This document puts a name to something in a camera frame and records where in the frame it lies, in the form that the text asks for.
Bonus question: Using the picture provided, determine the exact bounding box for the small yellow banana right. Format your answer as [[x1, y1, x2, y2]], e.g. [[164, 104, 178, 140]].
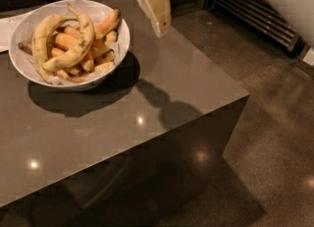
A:
[[105, 30, 118, 47]]

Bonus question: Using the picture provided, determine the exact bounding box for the orange banana in middle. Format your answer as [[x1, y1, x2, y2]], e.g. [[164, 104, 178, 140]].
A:
[[52, 33, 77, 50]]

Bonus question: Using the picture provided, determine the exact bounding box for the dark metal vent grille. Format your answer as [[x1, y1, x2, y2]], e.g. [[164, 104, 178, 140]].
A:
[[211, 0, 304, 53]]

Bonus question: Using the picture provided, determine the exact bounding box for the yellow left curved banana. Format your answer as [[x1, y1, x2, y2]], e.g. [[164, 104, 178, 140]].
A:
[[31, 14, 77, 84]]

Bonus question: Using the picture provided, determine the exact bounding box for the orange banana at rim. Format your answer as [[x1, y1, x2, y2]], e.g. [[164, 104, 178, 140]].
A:
[[95, 9, 121, 34]]

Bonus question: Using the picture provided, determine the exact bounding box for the white paper sheet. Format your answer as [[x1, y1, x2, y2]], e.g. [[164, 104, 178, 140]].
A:
[[0, 12, 31, 53]]

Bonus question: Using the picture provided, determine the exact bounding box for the white bowl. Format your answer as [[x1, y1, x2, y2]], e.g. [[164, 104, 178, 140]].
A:
[[9, 0, 131, 91]]

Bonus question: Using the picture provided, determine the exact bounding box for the yellow banana at bottom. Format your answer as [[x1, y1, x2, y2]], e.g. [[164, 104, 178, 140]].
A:
[[56, 62, 115, 84]]

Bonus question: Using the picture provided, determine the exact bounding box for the long yellow top banana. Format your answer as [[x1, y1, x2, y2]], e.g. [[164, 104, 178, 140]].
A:
[[42, 4, 95, 72]]

